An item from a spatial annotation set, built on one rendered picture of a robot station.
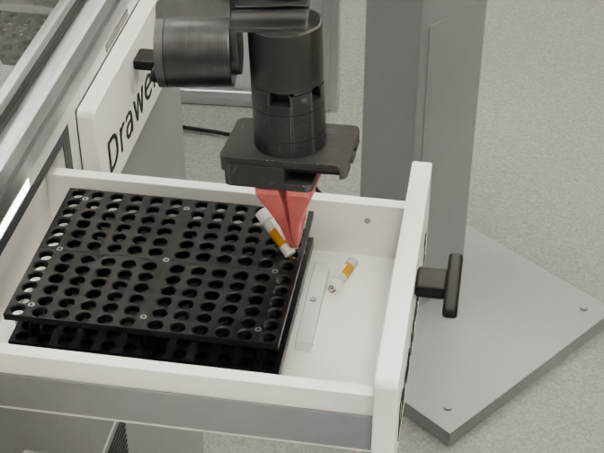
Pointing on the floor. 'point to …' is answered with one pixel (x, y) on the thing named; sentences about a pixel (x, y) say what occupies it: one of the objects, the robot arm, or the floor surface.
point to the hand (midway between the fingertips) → (295, 235)
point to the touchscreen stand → (457, 221)
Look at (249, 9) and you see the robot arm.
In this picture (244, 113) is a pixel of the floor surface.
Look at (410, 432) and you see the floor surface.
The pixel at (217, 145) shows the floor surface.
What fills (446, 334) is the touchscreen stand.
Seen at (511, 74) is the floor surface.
